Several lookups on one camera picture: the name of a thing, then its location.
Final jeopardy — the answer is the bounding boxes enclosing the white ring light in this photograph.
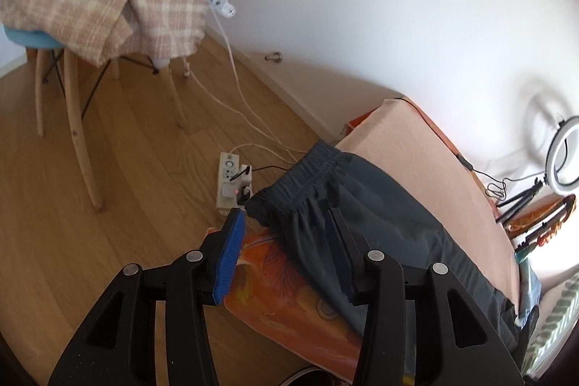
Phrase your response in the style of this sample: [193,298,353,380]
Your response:
[545,115,579,197]

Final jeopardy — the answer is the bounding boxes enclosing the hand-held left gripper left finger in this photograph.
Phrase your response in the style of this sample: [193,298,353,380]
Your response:
[47,208,247,386]

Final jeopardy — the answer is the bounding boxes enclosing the black folding stand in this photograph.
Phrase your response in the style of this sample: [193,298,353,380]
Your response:
[515,205,571,252]

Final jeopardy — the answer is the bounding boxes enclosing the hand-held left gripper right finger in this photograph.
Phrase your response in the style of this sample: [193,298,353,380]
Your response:
[326,207,528,386]

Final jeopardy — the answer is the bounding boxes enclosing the white lamp cable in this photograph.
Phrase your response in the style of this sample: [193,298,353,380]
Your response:
[212,4,313,158]

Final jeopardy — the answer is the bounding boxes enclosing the dark round object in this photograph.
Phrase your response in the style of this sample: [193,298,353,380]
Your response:
[278,365,336,386]

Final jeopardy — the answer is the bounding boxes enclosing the orange patterned bed sheet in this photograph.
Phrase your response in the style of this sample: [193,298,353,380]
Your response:
[206,97,476,386]

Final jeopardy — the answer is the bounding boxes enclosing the folded light blue jeans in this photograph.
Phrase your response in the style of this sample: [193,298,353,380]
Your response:
[519,257,542,319]

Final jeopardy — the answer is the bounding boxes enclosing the peach fleece blanket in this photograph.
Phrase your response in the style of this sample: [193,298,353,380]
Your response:
[337,99,519,305]

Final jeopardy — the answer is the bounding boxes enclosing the white power strip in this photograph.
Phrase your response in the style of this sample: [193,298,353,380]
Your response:
[216,151,255,220]

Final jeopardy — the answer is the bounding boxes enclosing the black cable with inline switch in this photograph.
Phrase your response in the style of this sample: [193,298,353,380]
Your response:
[393,97,508,199]

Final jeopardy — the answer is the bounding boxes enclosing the wooden chair with blue seat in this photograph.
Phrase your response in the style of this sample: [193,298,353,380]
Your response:
[4,24,190,212]

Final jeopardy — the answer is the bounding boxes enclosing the black tripod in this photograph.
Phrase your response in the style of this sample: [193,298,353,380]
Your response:
[495,178,546,224]

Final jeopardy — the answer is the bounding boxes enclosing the thin black cable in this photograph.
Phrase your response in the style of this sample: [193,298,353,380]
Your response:
[231,162,296,183]

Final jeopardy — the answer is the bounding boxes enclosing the white plug adapter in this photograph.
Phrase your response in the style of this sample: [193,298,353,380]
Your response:
[218,183,236,208]

